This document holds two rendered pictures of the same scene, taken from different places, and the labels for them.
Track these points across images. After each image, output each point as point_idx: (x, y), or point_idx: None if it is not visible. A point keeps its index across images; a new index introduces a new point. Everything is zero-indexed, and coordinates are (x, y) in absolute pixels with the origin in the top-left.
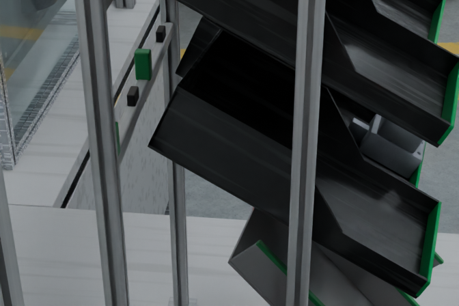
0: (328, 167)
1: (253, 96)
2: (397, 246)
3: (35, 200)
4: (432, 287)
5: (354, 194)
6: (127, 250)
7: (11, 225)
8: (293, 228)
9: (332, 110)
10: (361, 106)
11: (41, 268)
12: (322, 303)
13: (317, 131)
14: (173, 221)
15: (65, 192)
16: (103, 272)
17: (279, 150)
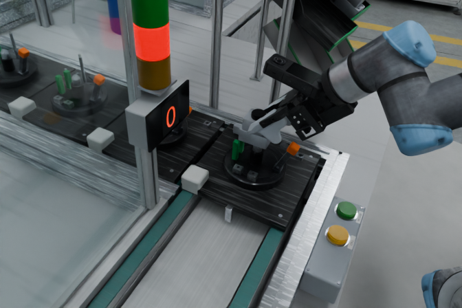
0: (314, 1)
1: None
2: (331, 34)
3: None
4: (366, 96)
5: (321, 13)
6: (243, 54)
7: (202, 36)
8: (284, 7)
9: None
10: None
11: (207, 52)
12: (294, 51)
13: None
14: (259, 35)
15: (227, 31)
16: (212, 16)
17: None
